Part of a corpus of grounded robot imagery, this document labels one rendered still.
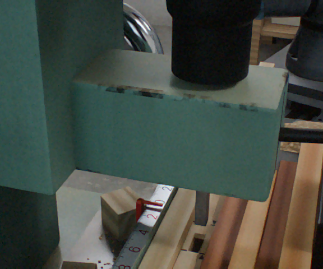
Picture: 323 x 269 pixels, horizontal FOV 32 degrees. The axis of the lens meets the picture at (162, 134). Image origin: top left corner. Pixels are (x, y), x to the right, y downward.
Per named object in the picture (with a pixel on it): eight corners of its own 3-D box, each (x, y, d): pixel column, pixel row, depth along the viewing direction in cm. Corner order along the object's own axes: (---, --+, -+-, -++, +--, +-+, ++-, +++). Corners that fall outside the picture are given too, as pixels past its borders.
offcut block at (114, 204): (147, 231, 67) (147, 204, 65) (118, 241, 65) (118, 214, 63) (129, 212, 70) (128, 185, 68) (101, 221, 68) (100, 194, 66)
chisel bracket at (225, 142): (265, 224, 38) (278, 109, 34) (70, 188, 41) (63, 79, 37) (278, 168, 44) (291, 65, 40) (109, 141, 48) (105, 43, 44)
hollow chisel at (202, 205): (205, 226, 43) (208, 170, 41) (194, 224, 43) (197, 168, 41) (208, 219, 44) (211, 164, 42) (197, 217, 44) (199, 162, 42)
